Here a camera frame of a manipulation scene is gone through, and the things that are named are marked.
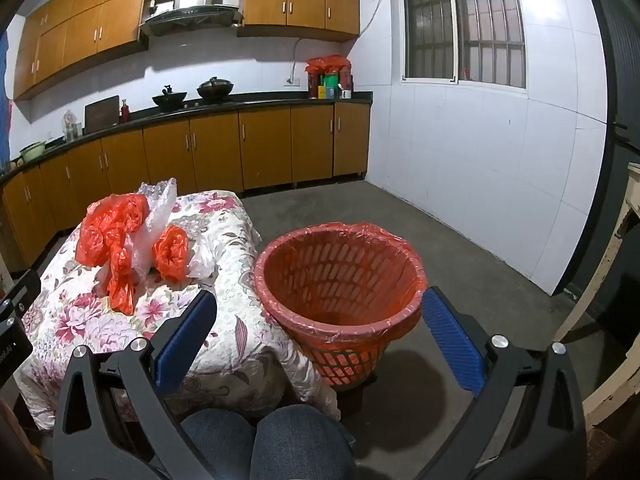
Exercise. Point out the person's right leg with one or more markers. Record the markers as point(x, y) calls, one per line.
point(300, 445)

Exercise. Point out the small round red plastic bag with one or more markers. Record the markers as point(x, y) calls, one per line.
point(172, 255)

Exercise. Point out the long red plastic bag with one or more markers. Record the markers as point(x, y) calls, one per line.
point(122, 285)

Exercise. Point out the person's leg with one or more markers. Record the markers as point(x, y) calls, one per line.
point(300, 445)
point(220, 445)

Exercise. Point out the clear jar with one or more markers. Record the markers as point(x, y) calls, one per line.
point(71, 127)

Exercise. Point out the steel range hood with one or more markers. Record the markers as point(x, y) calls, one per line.
point(195, 7)

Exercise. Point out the black wok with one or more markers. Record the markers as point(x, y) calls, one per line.
point(169, 99)
point(215, 90)

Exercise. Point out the red bottle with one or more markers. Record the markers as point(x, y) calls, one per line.
point(125, 112)

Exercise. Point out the floral tablecloth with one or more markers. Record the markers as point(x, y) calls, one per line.
point(230, 225)

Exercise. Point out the cream wooden frame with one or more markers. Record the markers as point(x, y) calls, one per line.
point(620, 240)

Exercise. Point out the red basket liner bag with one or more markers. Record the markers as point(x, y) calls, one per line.
point(270, 260)

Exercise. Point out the red plastic basket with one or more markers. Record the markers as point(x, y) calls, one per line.
point(345, 355)

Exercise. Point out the green enamel pot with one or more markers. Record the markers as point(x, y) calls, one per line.
point(32, 152)

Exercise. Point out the clear plastic bag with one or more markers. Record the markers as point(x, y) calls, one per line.
point(202, 260)

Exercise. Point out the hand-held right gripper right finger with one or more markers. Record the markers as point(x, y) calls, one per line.
point(452, 342)

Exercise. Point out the wooden lower kitchen cabinets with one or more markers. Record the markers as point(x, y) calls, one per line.
point(210, 150)

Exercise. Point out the person's left leg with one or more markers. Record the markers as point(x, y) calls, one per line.
point(220, 445)

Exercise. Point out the large red plastic bag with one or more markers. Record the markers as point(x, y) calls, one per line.
point(107, 230)

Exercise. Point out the clear bubble wrap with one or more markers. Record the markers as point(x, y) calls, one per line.
point(157, 210)

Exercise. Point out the dark cutting board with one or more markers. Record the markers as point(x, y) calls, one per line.
point(101, 114)

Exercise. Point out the barred window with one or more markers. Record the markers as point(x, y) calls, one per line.
point(465, 20)

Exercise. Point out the blue cloth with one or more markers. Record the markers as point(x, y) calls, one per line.
point(4, 75)

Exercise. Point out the red jar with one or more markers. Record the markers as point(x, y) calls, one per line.
point(313, 87)

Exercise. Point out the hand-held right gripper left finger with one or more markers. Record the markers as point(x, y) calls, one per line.
point(185, 342)

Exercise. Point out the green container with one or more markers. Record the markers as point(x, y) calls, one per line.
point(331, 87)

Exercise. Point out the black kitchen countertop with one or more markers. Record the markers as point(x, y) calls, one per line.
point(280, 99)

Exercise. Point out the black wok right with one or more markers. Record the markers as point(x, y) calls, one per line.
point(215, 90)

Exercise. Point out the wall power outlet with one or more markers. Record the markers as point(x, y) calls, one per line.
point(292, 81)

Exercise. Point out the red plastic bag on bottles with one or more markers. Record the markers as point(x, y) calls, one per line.
point(327, 65)

